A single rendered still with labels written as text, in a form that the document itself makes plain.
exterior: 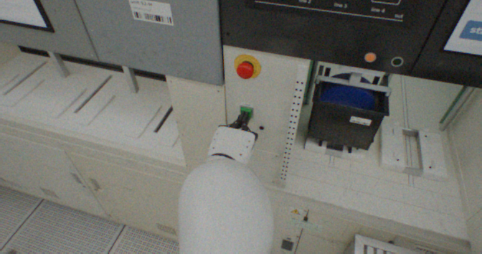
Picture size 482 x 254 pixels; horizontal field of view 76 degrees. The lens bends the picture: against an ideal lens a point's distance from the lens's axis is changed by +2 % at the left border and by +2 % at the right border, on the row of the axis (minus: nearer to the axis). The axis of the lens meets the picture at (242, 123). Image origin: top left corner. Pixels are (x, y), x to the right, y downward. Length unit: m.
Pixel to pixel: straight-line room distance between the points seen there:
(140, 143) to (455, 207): 1.13
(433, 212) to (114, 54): 1.07
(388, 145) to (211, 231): 1.07
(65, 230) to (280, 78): 1.77
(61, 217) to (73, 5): 1.62
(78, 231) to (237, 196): 1.96
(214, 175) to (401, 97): 1.34
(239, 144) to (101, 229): 1.53
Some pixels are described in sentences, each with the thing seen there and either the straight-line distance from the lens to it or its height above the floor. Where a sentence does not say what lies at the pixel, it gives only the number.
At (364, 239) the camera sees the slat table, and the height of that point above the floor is 0.76.
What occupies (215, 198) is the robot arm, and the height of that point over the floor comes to 1.56.
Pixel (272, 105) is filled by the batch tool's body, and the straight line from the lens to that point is 0.79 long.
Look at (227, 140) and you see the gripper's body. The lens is 0.73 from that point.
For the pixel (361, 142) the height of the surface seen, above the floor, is 0.97.
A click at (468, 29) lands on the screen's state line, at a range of 0.67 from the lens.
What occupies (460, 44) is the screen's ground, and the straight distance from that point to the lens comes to 0.68.
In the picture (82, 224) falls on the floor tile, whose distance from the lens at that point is 2.20.
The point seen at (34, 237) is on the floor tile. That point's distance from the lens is 2.30.
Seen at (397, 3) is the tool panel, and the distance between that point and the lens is 0.62.
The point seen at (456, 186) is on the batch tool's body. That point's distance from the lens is 1.30.
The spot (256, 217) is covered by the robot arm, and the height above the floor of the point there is 1.55.
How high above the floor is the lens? 1.78
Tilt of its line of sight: 46 degrees down
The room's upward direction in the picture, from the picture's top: straight up
